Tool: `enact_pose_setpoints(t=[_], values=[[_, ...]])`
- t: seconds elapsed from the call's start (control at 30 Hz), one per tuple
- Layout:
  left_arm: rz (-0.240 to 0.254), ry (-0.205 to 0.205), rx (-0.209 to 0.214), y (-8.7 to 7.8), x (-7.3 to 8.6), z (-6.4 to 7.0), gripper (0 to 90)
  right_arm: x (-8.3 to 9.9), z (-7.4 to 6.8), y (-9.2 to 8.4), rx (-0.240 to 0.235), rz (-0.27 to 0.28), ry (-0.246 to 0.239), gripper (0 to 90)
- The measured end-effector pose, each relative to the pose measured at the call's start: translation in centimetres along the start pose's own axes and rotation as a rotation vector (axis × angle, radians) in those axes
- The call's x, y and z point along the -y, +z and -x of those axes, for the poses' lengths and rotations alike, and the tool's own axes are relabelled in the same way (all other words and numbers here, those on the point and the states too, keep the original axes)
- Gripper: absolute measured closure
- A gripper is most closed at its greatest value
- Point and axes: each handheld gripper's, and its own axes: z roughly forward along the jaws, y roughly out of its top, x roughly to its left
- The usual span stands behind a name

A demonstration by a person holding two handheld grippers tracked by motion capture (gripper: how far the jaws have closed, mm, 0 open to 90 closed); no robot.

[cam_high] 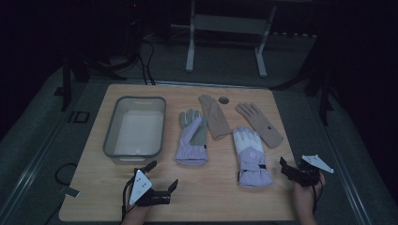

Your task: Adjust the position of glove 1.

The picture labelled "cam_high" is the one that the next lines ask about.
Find black rectangular floor bracket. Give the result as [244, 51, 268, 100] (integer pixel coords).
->
[68, 110, 91, 125]

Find person's left hand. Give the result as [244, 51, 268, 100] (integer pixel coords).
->
[123, 204, 153, 221]

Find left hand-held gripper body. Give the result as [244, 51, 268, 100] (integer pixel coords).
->
[122, 168, 173, 208]

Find beige knit glove dark dot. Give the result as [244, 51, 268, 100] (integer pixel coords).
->
[235, 102, 284, 149]

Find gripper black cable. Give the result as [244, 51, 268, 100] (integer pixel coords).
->
[121, 177, 136, 221]
[311, 174, 324, 217]

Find plain beige knit glove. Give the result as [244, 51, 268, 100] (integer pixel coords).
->
[198, 94, 233, 142]

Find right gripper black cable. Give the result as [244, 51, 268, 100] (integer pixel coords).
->
[311, 174, 324, 217]

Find black hanging cables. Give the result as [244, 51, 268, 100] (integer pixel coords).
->
[136, 34, 157, 86]

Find purple glove grey palm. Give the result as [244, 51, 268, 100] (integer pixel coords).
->
[174, 108, 209, 166]

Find white metal stand frame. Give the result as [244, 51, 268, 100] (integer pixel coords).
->
[170, 0, 278, 79]

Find purple and white ski glove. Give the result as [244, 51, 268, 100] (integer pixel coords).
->
[231, 126, 274, 188]

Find person's right hand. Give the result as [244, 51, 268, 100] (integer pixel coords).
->
[292, 172, 327, 211]

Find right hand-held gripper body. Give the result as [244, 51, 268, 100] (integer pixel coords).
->
[294, 154, 335, 188]

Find black stand with legs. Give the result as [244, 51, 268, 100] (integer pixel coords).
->
[54, 52, 128, 113]
[271, 59, 337, 127]

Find black cable loop on floor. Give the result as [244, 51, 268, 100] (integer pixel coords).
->
[54, 162, 78, 188]

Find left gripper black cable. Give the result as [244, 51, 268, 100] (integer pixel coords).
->
[121, 177, 136, 221]

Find grey tape piece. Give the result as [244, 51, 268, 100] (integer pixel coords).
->
[57, 186, 81, 199]

